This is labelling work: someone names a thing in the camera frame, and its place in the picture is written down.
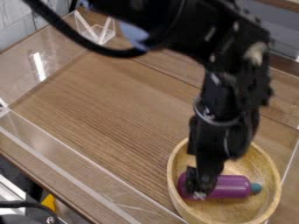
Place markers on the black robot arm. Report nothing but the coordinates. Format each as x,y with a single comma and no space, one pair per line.
222,37

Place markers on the purple toy eggplant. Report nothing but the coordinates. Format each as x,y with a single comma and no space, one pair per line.
231,187

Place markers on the brown wooden bowl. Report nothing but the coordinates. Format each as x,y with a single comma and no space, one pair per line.
250,210

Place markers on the clear acrylic table wall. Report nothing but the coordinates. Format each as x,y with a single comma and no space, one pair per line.
95,193

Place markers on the clear acrylic corner bracket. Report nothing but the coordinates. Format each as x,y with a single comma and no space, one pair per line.
98,33

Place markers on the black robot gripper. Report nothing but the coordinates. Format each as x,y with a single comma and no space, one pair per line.
215,144

